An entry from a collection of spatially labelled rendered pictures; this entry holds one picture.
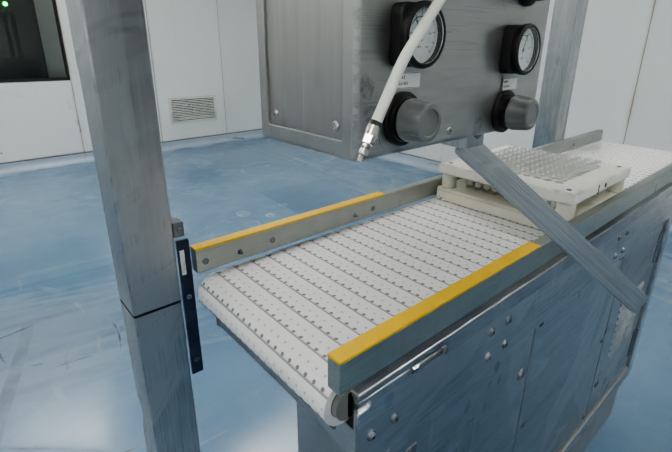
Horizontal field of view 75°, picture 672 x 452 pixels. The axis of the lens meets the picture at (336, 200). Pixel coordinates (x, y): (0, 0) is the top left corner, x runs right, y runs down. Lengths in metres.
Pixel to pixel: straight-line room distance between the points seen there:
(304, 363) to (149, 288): 0.24
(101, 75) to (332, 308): 0.34
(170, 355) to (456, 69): 0.50
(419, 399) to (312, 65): 0.36
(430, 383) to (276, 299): 0.19
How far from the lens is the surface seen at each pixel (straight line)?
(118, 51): 0.52
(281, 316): 0.49
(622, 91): 3.80
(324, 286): 0.55
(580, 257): 0.54
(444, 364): 0.52
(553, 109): 1.33
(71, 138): 5.44
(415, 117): 0.26
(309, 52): 0.29
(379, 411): 0.45
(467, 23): 0.33
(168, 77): 5.67
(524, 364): 0.91
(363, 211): 0.73
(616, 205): 0.86
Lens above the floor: 1.19
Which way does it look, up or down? 19 degrees down
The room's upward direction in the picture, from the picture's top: straight up
